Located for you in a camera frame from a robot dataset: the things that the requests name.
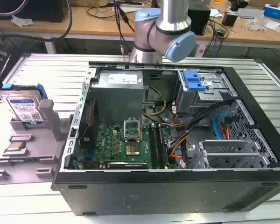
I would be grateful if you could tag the black graphics card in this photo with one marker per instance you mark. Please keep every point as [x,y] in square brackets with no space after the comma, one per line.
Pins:
[128,165]

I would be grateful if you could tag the blue cardboard box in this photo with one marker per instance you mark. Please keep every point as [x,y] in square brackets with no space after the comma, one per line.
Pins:
[276,10]

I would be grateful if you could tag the RAM stick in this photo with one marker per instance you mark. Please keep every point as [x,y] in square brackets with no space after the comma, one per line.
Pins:
[23,159]

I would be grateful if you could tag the clear plastic bag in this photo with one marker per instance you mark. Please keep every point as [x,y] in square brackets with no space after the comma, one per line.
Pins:
[259,23]

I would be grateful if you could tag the crumpled white paper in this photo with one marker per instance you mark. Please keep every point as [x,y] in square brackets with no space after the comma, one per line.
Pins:
[22,21]

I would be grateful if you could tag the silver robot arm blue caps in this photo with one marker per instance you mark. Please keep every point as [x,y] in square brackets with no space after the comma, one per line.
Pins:
[172,21]

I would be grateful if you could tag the metal drive cage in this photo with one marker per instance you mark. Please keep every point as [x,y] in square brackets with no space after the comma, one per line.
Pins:
[196,100]

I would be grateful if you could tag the flat grey box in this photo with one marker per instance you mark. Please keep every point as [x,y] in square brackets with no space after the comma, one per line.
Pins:
[249,13]

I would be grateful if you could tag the black case fan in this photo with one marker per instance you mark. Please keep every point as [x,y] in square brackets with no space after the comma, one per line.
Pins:
[88,126]

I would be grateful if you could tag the silver CPU chip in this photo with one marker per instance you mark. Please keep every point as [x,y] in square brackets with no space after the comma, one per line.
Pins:
[16,146]

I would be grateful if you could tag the hard disk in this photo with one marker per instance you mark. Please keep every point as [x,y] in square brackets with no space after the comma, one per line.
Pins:
[23,105]

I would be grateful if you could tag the grey power supply unit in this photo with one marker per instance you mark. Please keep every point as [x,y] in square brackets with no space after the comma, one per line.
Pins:
[119,98]

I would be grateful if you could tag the large black computer box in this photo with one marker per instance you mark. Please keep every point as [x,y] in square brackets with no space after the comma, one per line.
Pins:
[44,10]

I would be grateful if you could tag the small black cube box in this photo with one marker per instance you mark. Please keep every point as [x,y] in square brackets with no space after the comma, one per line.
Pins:
[229,19]

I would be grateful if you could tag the metal disk bay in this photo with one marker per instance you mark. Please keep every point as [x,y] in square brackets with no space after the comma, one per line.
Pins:
[231,154]

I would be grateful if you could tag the black box on desk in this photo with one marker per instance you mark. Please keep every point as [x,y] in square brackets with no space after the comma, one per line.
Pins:
[199,21]

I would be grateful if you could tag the green motherboard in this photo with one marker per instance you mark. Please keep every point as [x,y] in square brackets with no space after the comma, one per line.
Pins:
[107,142]

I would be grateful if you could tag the wooden desk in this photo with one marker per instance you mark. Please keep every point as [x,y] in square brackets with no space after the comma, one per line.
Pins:
[88,25]

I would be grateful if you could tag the black PC case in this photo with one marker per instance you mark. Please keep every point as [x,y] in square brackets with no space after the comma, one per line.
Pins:
[154,196]

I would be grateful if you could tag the blue plastic drive latch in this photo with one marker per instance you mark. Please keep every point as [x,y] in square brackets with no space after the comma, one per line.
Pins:
[192,80]

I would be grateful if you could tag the grey parts rack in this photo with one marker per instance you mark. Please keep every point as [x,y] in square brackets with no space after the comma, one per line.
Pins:
[49,130]

